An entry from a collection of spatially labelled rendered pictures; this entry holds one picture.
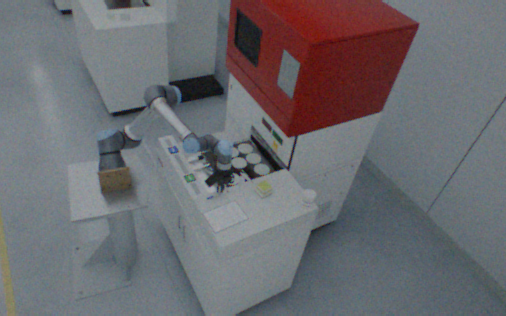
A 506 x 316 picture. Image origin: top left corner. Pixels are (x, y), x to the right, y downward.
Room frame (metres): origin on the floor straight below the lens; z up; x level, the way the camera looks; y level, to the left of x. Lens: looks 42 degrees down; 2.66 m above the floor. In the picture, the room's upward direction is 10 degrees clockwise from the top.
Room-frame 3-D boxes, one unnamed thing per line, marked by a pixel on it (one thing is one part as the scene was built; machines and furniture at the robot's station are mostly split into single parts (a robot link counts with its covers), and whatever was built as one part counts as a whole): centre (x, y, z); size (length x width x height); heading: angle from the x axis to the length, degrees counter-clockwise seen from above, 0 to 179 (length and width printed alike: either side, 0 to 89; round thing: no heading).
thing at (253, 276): (1.70, 0.13, 0.41); 0.97 x 0.64 x 0.82; 36
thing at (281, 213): (1.46, -0.06, 0.89); 0.62 x 0.35 x 0.14; 126
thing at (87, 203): (1.54, 0.82, 0.75); 0.45 x 0.44 x 0.13; 118
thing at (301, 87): (2.30, -0.23, 1.52); 0.81 x 0.75 x 0.59; 36
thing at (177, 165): (1.66, 0.42, 0.89); 0.55 x 0.09 x 0.14; 36
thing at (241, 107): (2.11, 0.03, 1.02); 0.82 x 0.03 x 0.40; 36
